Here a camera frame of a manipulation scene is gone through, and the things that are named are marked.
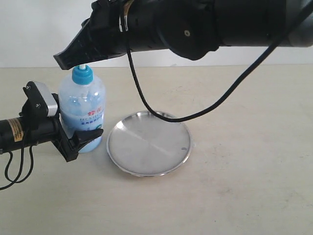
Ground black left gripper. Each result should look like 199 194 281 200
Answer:
19 93 103 162

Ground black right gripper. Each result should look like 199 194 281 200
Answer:
53 0 130 70

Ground blue pump lotion bottle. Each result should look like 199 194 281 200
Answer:
58 65 106 138

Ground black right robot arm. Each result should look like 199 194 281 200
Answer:
54 0 309 70

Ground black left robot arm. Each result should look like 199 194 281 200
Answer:
0 81 103 162

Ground round stainless steel plate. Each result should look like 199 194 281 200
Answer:
106 111 193 177

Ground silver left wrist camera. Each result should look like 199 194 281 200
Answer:
22 81 58 118

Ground black left camera cable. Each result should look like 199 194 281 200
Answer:
0 117 34 190

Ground black camera cable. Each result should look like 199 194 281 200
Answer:
0 117 34 190
118 0 313 123

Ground black right camera cable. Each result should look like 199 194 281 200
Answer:
118 0 313 123

